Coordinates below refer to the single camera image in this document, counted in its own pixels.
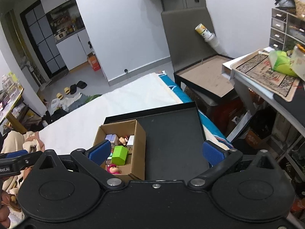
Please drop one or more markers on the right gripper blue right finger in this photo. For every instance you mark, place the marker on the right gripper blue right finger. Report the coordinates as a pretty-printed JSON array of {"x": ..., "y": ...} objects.
[{"x": 213, "y": 153}]

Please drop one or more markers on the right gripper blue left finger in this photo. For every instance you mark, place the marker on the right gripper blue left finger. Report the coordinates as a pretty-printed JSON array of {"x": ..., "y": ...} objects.
[{"x": 100, "y": 152}]

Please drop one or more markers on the pink toy figure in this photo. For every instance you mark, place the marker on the pink toy figure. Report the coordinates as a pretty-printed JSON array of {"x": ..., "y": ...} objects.
[{"x": 113, "y": 169}]

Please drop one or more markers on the lavender sofa toy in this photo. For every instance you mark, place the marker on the lavender sofa toy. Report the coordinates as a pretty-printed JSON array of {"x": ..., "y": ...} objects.
[{"x": 113, "y": 138}]

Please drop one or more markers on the green cube toy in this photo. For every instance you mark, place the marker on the green cube toy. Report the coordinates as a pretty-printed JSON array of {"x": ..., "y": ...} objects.
[{"x": 119, "y": 156}]

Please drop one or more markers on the brown doll pink bow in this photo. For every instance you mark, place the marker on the brown doll pink bow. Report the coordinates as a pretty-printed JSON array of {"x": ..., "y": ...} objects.
[{"x": 123, "y": 140}]

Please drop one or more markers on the white power adapter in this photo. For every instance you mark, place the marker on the white power adapter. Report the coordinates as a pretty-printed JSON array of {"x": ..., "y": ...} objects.
[{"x": 130, "y": 141}]

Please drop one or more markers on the brown cardboard box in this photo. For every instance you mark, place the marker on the brown cardboard box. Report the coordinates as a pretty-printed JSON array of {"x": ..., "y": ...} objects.
[{"x": 134, "y": 168}]

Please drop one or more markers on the person's hand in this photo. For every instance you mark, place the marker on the person's hand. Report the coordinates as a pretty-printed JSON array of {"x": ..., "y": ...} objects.
[{"x": 4, "y": 212}]

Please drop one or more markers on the black tray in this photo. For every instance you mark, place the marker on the black tray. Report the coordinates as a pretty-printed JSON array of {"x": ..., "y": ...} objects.
[{"x": 174, "y": 141}]

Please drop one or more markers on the black slipper pair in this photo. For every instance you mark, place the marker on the black slipper pair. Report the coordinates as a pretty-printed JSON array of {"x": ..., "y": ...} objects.
[{"x": 81, "y": 85}]

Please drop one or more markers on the black side table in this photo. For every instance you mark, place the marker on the black side table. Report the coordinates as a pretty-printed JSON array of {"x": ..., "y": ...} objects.
[{"x": 205, "y": 77}]

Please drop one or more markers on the grey white desk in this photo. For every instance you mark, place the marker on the grey white desk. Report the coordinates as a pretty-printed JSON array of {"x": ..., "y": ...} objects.
[{"x": 284, "y": 93}]

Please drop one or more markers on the orange box on floor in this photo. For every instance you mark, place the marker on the orange box on floor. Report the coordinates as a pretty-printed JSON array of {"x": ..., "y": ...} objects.
[{"x": 92, "y": 60}]

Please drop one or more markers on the white kitchen cabinet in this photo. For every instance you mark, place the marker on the white kitchen cabinet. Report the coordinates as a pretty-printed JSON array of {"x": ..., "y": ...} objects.
[{"x": 74, "y": 49}]

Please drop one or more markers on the yellow lid white bottle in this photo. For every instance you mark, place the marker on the yellow lid white bottle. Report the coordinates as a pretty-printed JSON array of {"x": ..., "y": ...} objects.
[{"x": 207, "y": 35}]

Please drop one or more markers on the grey drawer organizer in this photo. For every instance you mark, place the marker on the grey drawer organizer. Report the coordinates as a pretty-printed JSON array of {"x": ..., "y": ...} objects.
[{"x": 287, "y": 30}]

